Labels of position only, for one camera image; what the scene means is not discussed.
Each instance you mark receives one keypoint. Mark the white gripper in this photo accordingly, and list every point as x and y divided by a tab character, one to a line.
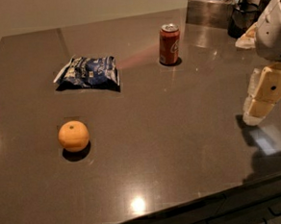
274	37

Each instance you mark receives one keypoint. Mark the red coke can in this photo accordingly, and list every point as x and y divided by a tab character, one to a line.
169	43

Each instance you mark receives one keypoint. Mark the white napkin pile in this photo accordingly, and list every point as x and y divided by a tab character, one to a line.
247	40

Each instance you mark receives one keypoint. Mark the black mesh cup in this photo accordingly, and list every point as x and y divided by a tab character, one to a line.
242	17

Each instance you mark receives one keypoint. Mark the metal snack dispenser box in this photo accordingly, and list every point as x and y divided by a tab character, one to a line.
211	13

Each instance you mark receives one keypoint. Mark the dark cabinet drawers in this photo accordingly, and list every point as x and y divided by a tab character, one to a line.
256	202

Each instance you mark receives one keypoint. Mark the blue chip bag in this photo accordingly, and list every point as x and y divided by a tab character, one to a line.
88	72

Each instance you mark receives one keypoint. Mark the orange fruit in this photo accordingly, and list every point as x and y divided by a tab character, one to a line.
74	136

